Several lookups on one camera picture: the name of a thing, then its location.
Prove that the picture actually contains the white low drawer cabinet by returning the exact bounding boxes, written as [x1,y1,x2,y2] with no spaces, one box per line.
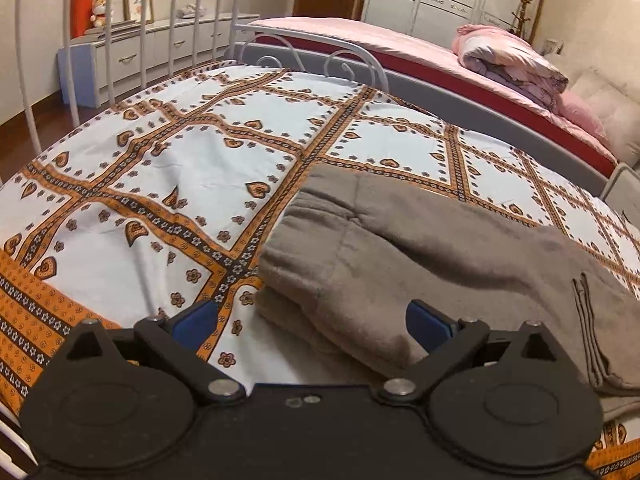
[58,13,231,108]

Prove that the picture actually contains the framed picture on cabinet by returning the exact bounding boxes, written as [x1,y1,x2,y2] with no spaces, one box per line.
[122,0,154,24]

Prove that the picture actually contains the wooden coat rack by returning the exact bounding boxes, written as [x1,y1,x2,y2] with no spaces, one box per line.
[510,0,532,38]

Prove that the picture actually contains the orange white patterned bedsheet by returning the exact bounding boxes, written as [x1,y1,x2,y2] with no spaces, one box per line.
[1,64,639,479]

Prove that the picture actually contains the red plush toy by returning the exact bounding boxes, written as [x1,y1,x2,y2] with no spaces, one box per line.
[70,0,93,39]

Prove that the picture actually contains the folded pink quilt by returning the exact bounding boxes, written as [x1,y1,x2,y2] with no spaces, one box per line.
[451,24,568,113]

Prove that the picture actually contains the beige cushioned headboard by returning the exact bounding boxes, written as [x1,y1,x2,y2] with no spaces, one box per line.
[544,53,639,167]

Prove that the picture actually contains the grey fleece pants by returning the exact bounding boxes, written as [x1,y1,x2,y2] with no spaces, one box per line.
[255,165,639,419]

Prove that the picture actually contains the pink pillow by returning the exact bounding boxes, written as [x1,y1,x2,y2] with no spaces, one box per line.
[556,90,610,148]

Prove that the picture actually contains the white metal daybed frame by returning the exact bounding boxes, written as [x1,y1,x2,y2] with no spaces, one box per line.
[0,0,392,480]

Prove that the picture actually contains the large pink red bed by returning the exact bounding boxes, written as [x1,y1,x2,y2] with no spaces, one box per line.
[234,16,618,193]

